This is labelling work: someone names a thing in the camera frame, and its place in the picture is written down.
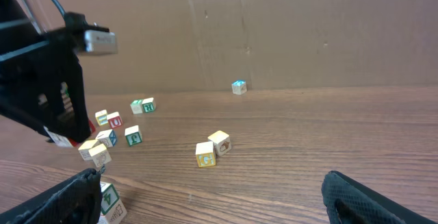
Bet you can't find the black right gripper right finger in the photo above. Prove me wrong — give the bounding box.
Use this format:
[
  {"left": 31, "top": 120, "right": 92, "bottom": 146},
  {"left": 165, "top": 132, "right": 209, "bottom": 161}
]
[{"left": 321, "top": 171, "right": 437, "bottom": 224}]

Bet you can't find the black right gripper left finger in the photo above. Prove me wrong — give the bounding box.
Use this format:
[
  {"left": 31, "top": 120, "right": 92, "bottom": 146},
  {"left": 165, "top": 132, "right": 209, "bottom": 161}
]
[{"left": 1, "top": 169, "right": 103, "bottom": 224}]

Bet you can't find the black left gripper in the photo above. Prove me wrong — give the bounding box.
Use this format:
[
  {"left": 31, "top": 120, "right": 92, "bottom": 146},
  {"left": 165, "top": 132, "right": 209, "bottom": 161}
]
[{"left": 1, "top": 12, "right": 109, "bottom": 142}]

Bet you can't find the letter B wooden block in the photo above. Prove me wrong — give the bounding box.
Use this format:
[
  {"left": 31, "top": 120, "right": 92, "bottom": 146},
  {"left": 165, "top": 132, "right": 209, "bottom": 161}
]
[{"left": 98, "top": 182, "right": 127, "bottom": 224}]

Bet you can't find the yellow block letter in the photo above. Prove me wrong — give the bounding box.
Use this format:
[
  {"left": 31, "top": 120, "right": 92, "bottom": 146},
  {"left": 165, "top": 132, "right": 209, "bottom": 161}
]
[{"left": 88, "top": 144, "right": 112, "bottom": 168}]

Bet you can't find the red letter wooden block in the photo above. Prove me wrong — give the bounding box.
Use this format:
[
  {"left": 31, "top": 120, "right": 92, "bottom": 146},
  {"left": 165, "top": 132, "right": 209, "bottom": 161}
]
[{"left": 43, "top": 126, "right": 82, "bottom": 148}]

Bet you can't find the red number three block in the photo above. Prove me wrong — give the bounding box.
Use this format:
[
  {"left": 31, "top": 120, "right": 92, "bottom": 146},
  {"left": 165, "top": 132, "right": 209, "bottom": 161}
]
[{"left": 107, "top": 112, "right": 123, "bottom": 129}]

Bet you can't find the letter A wooden block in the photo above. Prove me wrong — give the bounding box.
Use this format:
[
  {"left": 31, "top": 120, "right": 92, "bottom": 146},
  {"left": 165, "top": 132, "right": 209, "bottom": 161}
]
[{"left": 125, "top": 125, "right": 142, "bottom": 147}]

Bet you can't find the number five green block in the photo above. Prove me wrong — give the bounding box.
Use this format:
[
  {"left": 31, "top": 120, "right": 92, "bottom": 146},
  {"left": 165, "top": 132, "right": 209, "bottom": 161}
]
[{"left": 142, "top": 97, "right": 156, "bottom": 113}]

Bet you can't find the yellow block far left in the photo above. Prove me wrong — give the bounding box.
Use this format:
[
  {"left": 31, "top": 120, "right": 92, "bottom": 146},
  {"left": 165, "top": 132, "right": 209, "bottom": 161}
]
[{"left": 78, "top": 140, "right": 100, "bottom": 161}]

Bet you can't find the wooden block red picture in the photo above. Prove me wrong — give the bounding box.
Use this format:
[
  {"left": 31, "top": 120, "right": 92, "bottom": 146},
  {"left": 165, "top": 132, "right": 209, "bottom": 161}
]
[{"left": 95, "top": 110, "right": 107, "bottom": 126}]

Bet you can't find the hammer picture block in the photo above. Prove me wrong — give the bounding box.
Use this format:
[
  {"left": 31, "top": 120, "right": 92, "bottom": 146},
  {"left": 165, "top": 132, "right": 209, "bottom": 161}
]
[{"left": 95, "top": 129, "right": 117, "bottom": 147}]

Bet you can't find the green letter H block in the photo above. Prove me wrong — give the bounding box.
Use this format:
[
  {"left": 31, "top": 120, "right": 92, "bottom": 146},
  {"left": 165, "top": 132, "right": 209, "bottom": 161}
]
[{"left": 130, "top": 99, "right": 143, "bottom": 114}]

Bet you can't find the scissors picture wooden block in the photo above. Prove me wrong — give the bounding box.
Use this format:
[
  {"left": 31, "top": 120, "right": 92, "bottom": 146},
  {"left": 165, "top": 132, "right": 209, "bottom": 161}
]
[{"left": 195, "top": 141, "right": 216, "bottom": 168}]

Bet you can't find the yellow topped acorn block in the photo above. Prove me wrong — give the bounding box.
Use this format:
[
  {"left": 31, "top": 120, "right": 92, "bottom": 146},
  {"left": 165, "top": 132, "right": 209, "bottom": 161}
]
[{"left": 208, "top": 130, "right": 232, "bottom": 156}]

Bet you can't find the blue letter D block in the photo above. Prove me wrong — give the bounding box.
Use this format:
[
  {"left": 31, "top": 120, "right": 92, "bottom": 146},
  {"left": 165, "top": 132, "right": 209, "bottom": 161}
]
[{"left": 232, "top": 80, "right": 247, "bottom": 95}]

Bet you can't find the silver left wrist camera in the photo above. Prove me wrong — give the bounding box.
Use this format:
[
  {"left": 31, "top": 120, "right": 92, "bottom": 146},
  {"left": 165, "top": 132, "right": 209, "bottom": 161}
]
[{"left": 84, "top": 30, "right": 118, "bottom": 55}]

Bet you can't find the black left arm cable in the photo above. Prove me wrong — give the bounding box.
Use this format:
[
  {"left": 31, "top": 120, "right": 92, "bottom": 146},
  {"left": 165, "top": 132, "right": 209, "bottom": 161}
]
[{"left": 42, "top": 0, "right": 66, "bottom": 19}]

